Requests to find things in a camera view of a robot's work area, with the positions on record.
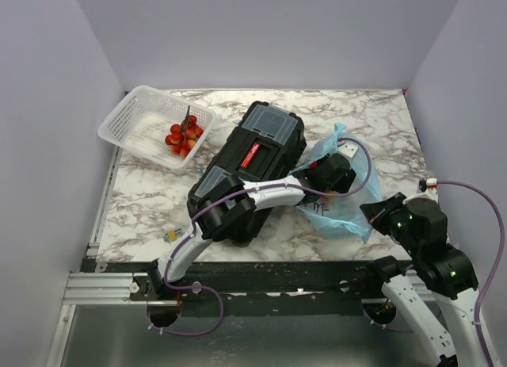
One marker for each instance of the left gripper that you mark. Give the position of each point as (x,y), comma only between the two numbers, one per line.
(341,185)

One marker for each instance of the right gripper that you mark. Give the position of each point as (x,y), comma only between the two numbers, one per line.
(376,212)

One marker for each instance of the light blue plastic bag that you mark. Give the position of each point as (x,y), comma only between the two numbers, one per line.
(333,217)

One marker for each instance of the red fake cherry tomatoes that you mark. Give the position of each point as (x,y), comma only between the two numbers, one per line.
(183,137)

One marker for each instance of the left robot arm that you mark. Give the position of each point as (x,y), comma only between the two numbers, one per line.
(227,207)

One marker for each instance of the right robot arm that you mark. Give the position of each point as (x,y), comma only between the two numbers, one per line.
(418,224)

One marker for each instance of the black plastic toolbox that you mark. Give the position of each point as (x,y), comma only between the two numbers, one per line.
(265,146)

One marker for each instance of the small yellow metal connector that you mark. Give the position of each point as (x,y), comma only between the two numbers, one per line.
(173,235)

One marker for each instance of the white perforated plastic basket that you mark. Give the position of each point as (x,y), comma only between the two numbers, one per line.
(141,121)

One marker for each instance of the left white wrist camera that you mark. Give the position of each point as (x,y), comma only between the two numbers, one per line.
(348,150)

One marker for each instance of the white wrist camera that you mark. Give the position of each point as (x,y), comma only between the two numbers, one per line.
(426,189)
(348,150)

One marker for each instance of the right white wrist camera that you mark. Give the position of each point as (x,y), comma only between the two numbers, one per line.
(426,189)

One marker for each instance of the black mounting base rail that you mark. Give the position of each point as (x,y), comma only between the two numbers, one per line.
(261,288)

